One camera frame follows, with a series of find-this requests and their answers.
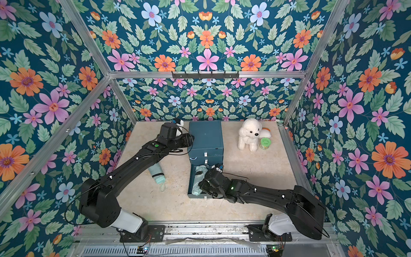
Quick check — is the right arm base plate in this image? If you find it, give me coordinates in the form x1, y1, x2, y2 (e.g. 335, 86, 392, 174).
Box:
247, 224, 292, 243

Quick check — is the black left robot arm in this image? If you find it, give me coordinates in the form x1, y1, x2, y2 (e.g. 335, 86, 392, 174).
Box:
79, 122, 195, 234

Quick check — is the white plush dog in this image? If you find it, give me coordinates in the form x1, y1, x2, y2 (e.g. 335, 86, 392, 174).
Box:
238, 118, 262, 152

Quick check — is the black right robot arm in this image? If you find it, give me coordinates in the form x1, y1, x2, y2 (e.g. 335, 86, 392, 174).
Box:
199, 168, 328, 241

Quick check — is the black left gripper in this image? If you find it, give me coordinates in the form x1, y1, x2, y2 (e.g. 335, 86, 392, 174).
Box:
166, 134, 195, 153

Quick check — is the teal drawer cabinet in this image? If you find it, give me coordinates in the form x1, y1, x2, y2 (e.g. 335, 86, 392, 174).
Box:
188, 121, 224, 166

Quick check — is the teal bottom drawer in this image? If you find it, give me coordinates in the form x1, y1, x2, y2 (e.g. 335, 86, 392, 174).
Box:
187, 163, 224, 199

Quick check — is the green lidded cup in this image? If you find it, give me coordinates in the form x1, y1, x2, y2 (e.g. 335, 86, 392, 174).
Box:
260, 138, 272, 149

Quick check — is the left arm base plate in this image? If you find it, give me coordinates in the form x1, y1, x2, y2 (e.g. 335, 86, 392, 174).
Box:
120, 224, 165, 243

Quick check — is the black wall hook rail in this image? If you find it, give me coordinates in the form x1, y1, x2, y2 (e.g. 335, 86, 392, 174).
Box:
171, 71, 240, 80

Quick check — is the mint green umbrella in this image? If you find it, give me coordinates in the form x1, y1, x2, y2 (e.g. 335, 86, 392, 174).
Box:
192, 165, 209, 196
148, 163, 166, 184

